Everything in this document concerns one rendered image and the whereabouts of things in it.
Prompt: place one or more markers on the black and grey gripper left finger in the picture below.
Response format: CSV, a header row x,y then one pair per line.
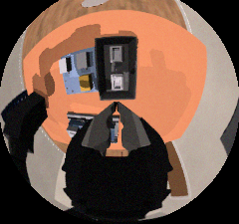
x,y
93,135

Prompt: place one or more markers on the yellow rectangular block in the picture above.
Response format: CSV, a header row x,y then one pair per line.
x,y
86,82

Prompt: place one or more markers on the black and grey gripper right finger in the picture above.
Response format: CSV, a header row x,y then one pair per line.
x,y
138,134

